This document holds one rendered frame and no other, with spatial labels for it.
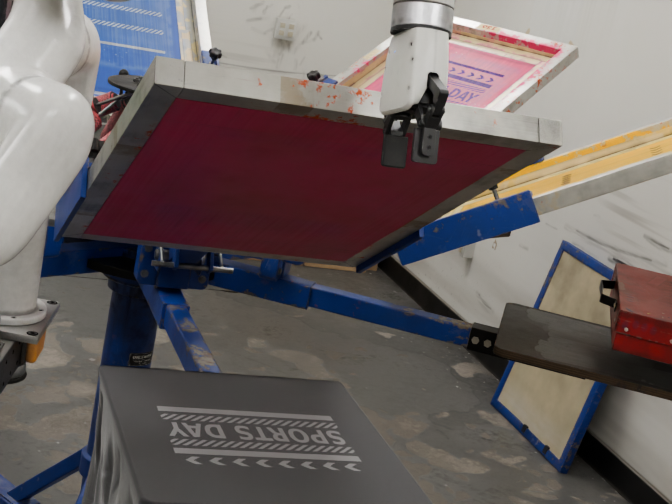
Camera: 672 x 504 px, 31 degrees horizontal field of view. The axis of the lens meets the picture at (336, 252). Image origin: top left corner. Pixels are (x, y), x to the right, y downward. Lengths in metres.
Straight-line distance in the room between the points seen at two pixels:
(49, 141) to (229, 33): 5.13
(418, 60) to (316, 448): 0.74
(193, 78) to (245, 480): 0.60
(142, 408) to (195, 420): 0.09
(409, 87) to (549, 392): 3.41
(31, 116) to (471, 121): 0.69
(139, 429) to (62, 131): 0.79
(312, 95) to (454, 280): 4.35
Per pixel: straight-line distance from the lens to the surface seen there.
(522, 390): 4.91
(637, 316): 2.57
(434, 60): 1.43
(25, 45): 1.26
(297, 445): 1.92
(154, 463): 1.78
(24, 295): 1.69
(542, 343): 2.73
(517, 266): 5.33
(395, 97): 1.45
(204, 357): 2.30
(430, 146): 1.41
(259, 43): 6.32
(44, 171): 1.18
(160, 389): 2.03
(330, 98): 1.58
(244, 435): 1.91
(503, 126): 1.68
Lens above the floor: 1.73
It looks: 14 degrees down
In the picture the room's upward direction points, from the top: 12 degrees clockwise
